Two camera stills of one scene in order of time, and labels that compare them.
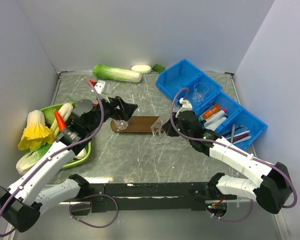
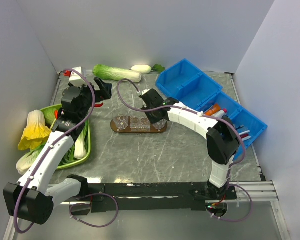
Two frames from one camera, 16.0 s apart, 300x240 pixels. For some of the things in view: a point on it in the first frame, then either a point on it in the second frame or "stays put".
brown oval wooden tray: [140, 124] stays put
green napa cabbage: [110, 73] stays put
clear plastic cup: [200, 90] → [160, 124]
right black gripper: [169, 130] → [153, 120]
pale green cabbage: [30, 159] stays put
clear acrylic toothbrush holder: [156, 128] → [139, 122]
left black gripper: [125, 110] → [106, 88]
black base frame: [153, 196] stays put
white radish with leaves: [145, 69] stays put
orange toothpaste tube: [216, 107] stays put
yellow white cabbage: [36, 133] stays put
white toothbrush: [246, 132] stays put
